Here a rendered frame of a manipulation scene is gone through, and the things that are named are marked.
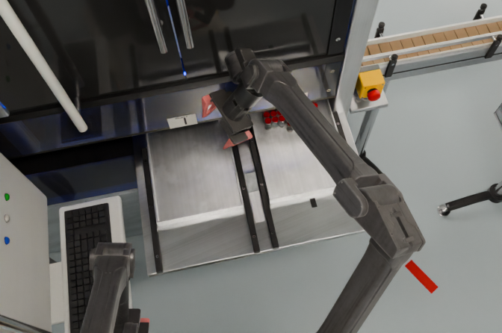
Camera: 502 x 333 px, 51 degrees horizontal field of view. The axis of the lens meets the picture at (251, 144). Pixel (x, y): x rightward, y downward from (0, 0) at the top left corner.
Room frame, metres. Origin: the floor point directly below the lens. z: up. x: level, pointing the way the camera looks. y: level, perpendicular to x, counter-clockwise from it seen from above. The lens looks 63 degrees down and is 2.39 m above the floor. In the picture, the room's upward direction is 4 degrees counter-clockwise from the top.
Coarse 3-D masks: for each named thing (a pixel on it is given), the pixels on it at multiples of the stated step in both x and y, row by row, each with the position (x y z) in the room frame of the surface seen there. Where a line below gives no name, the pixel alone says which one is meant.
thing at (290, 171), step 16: (256, 128) 0.82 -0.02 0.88; (272, 128) 0.81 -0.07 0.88; (336, 128) 0.78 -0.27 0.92; (256, 144) 0.75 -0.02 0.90; (272, 144) 0.75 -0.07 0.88; (288, 144) 0.75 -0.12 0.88; (304, 144) 0.75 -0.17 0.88; (272, 160) 0.70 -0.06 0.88; (288, 160) 0.70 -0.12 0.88; (304, 160) 0.69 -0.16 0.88; (272, 176) 0.64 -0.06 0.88; (288, 176) 0.64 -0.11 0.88; (304, 176) 0.64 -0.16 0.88; (320, 176) 0.63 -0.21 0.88; (272, 192) 0.59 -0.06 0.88; (288, 192) 0.59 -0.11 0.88; (304, 192) 0.57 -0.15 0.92; (320, 192) 0.58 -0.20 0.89
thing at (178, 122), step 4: (180, 116) 0.78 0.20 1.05; (184, 116) 0.78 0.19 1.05; (188, 116) 0.78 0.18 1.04; (192, 116) 0.79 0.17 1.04; (168, 120) 0.78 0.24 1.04; (172, 120) 0.78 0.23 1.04; (176, 120) 0.78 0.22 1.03; (180, 120) 0.78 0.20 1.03; (188, 120) 0.78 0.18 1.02; (192, 120) 0.79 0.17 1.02; (196, 120) 0.79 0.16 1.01; (172, 124) 0.78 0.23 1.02; (176, 124) 0.78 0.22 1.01; (180, 124) 0.78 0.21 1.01; (184, 124) 0.78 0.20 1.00; (188, 124) 0.78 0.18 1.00; (192, 124) 0.78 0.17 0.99
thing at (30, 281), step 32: (0, 160) 0.63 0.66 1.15; (0, 192) 0.54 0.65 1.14; (32, 192) 0.62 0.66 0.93; (0, 224) 0.45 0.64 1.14; (32, 224) 0.52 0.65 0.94; (0, 256) 0.37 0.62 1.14; (32, 256) 0.42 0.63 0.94; (0, 288) 0.29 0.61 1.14; (32, 288) 0.33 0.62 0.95; (32, 320) 0.24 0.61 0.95
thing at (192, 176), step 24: (216, 120) 0.86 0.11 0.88; (168, 144) 0.78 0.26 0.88; (192, 144) 0.77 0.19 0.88; (216, 144) 0.77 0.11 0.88; (168, 168) 0.69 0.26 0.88; (192, 168) 0.69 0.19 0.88; (216, 168) 0.68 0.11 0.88; (168, 192) 0.61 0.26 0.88; (192, 192) 0.61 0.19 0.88; (216, 192) 0.60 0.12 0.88; (240, 192) 0.59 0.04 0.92; (168, 216) 0.54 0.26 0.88; (192, 216) 0.52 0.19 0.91
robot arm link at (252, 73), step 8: (240, 48) 0.73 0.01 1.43; (232, 56) 0.72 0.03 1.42; (240, 56) 0.71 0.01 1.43; (248, 56) 0.71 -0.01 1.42; (232, 64) 0.70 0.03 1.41; (240, 64) 0.69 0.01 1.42; (232, 72) 0.68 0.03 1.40; (240, 72) 0.67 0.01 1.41; (248, 72) 0.63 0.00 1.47; (256, 72) 0.63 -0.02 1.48; (232, 80) 0.67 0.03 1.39; (248, 80) 0.62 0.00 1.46; (248, 88) 0.62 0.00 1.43
